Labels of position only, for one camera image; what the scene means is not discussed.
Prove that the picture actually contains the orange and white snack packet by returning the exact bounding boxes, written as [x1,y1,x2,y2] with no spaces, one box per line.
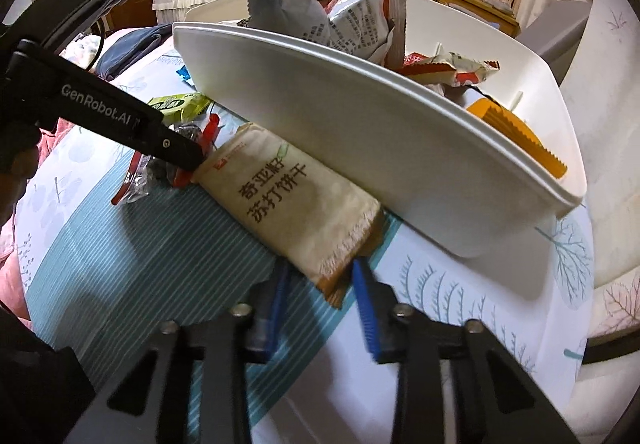
[458,86,567,178]

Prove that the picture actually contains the grey white crinkled snack bag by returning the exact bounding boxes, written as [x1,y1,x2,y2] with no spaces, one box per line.
[247,0,407,70]

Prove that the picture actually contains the red Cookies packet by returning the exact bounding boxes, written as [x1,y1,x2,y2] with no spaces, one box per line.
[398,45,500,88]

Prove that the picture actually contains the pink bed blanket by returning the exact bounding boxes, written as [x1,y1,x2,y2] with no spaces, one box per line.
[0,118,72,320]

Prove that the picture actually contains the white plastic storage bin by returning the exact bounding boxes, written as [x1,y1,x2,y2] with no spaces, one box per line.
[172,0,587,258]

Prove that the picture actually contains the person's left hand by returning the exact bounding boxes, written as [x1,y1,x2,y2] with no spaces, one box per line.
[0,146,39,225]

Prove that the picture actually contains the tree-patterned round table cover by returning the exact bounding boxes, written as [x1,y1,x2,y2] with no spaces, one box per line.
[14,26,597,444]

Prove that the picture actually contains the white floral quilt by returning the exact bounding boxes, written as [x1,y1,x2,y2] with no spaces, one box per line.
[561,0,639,443]

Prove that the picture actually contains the grey office chair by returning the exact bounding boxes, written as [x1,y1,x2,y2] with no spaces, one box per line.
[516,0,592,84]

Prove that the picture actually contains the dark blue folded garment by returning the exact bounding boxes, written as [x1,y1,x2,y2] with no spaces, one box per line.
[93,24,172,81]

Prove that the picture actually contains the green snack packet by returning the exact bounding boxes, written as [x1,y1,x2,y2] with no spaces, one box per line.
[149,92,212,126]

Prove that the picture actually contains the beige soda cracker packet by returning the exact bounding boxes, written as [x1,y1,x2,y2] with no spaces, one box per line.
[192,123,386,308]

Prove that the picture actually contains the blue snack wrapper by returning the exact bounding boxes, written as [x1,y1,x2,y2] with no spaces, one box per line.
[176,65,196,90]

